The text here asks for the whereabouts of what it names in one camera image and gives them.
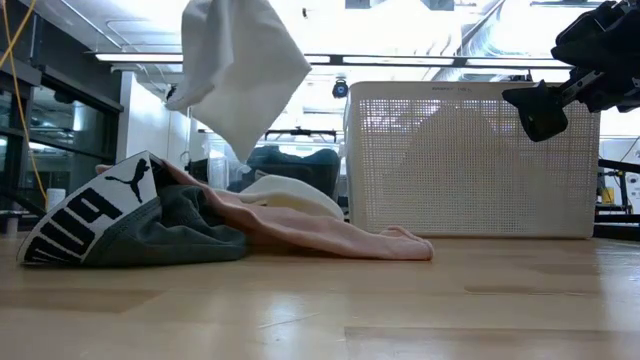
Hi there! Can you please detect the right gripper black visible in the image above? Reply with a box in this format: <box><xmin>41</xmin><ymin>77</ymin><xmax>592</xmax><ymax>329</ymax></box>
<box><xmin>502</xmin><ymin>19</ymin><xmax>640</xmax><ymax>143</ymax></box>

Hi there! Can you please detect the black Puma underwear grey print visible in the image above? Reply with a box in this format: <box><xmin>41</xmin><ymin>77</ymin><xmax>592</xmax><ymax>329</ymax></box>
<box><xmin>227</xmin><ymin>144</ymin><xmax>342</xmax><ymax>201</ymax></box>

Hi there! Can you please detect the white cloth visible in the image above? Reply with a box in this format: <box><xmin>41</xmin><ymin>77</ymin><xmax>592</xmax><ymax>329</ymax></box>
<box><xmin>164</xmin><ymin>0</ymin><xmax>313</xmax><ymax>164</ymax></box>

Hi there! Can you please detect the grey Puma underwear white waistband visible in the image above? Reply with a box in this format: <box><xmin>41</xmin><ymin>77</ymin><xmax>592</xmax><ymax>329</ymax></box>
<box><xmin>16</xmin><ymin>150</ymin><xmax>250</xmax><ymax>267</ymax></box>

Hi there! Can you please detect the white perforated laundry basket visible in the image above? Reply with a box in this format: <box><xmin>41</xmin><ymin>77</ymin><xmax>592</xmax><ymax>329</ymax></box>
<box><xmin>343</xmin><ymin>80</ymin><xmax>602</xmax><ymax>240</ymax></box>

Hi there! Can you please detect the white device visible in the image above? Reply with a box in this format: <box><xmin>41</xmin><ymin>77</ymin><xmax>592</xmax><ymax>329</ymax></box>
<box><xmin>624</xmin><ymin>172</ymin><xmax>640</xmax><ymax>214</ymax></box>

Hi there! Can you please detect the black rack bar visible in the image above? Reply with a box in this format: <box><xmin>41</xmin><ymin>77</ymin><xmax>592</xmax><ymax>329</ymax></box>
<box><xmin>262</xmin><ymin>128</ymin><xmax>339</xmax><ymax>144</ymax></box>

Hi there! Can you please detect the pink cloth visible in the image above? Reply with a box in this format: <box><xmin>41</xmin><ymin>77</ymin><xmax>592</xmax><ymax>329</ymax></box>
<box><xmin>94</xmin><ymin>158</ymin><xmax>435</xmax><ymax>262</ymax></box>

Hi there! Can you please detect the ceiling strip light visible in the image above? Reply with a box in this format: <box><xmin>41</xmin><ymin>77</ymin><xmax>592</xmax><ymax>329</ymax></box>
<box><xmin>94</xmin><ymin>52</ymin><xmax>184</xmax><ymax>65</ymax></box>

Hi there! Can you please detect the black framed glass partition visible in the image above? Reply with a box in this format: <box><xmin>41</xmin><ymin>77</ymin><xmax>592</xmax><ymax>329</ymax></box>
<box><xmin>0</xmin><ymin>0</ymin><xmax>125</xmax><ymax>221</ymax></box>

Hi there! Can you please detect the white paper roll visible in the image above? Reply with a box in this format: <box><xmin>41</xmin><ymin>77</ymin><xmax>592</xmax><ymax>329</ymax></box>
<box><xmin>45</xmin><ymin>188</ymin><xmax>67</xmax><ymax>213</ymax></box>

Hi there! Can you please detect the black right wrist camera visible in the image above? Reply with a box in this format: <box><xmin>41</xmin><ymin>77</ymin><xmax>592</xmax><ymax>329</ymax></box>
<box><xmin>554</xmin><ymin>0</ymin><xmax>640</xmax><ymax>47</ymax></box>

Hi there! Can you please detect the black table frame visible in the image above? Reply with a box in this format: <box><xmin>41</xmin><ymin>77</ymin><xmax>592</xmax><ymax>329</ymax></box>
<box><xmin>593</xmin><ymin>158</ymin><xmax>640</xmax><ymax>241</ymax></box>

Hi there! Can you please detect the black overhead frame bar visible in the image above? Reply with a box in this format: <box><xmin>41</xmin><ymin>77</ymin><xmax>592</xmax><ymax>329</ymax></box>
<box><xmin>303</xmin><ymin>53</ymin><xmax>574</xmax><ymax>70</ymax></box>

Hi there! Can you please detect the yellow hanging cable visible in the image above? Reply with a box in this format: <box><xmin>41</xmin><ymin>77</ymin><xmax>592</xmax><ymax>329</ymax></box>
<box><xmin>0</xmin><ymin>0</ymin><xmax>50</xmax><ymax>202</ymax></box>

